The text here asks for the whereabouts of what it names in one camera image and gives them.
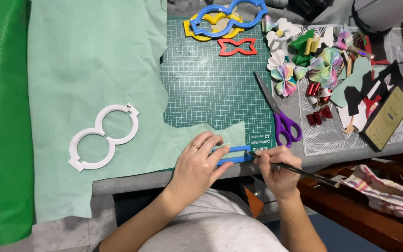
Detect brown wooden furniture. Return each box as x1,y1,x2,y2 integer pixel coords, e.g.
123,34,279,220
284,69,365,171
297,150,403,252

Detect mint green leatherette sheet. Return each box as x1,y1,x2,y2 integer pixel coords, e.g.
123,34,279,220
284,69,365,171
27,0,247,224

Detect gold folded strip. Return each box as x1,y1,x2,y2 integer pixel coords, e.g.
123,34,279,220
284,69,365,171
304,33,322,55

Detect black object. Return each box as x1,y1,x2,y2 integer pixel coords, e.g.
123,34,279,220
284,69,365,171
287,0,336,22

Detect white bow-shaped template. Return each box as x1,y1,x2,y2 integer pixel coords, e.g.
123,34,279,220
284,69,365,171
67,103,140,173

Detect heap of leatherette scraps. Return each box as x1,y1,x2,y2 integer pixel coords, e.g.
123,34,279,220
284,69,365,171
330,33,403,136

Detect pink striped white cloth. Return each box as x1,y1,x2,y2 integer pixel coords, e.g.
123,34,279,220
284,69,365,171
339,164,403,229

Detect blue rectangular plastic template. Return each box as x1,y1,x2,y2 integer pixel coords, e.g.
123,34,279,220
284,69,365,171
211,145,253,166

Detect large blue bow-shaped template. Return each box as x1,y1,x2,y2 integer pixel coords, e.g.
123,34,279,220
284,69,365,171
189,0,269,39

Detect pink purple iridescent bow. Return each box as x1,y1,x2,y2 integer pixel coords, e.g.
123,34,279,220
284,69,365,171
334,29,353,50

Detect glue gun with purple light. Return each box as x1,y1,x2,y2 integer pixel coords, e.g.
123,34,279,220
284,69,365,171
348,43,376,59

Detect green glitter bow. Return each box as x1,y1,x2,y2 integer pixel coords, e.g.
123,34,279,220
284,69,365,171
288,29,316,67

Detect white bow cutout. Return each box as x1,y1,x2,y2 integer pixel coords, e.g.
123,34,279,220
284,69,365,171
318,26,335,48

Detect purple-handled scissors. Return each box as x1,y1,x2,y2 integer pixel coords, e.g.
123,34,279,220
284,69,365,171
253,71,303,148

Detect orange scrap piece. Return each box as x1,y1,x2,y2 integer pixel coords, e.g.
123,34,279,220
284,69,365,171
244,186,265,220

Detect small red bow-shaped template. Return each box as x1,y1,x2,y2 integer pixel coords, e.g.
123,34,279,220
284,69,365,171
217,37,258,57

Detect white flower-shaped bow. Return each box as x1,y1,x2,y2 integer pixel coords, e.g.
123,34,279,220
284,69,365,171
266,17,302,54

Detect person's grey shirt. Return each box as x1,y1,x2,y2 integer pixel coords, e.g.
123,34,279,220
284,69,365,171
138,188,290,252

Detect red metallic bow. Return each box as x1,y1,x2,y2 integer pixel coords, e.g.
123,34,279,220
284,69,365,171
306,106,334,126
305,82,331,105

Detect grey white round appliance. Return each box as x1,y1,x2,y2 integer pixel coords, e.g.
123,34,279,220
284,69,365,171
351,0,403,35

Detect person's left hand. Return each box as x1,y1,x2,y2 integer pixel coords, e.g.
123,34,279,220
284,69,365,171
169,131,234,208

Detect large rainbow glitter bow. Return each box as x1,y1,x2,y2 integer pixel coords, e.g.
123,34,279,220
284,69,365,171
308,47,344,89

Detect tan cardboard cutout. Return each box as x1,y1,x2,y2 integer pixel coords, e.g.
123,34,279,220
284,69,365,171
206,5,244,33

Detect black pen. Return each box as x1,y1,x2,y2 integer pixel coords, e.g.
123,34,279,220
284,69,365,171
246,150,341,189

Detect bright green leatherette sheet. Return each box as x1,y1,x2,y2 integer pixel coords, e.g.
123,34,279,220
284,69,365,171
0,0,36,246

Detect person's right hand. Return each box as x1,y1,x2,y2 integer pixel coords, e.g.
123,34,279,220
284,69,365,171
253,145,304,202

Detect small mint iridescent piece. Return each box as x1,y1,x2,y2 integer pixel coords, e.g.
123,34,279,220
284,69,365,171
293,65,309,81

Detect small iridescent folded bow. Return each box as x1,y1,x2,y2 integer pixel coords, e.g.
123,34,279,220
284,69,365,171
261,15,276,34

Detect yellow bow-shaped template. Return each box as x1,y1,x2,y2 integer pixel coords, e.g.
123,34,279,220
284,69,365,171
183,13,246,42

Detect green gridded cutting mat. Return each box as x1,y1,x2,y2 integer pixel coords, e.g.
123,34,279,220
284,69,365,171
160,17,276,152

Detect small white bow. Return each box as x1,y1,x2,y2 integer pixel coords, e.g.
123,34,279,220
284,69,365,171
266,49,287,71

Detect rainbow pinwheel bow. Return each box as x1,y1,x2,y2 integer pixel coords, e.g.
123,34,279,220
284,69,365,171
270,64,297,98

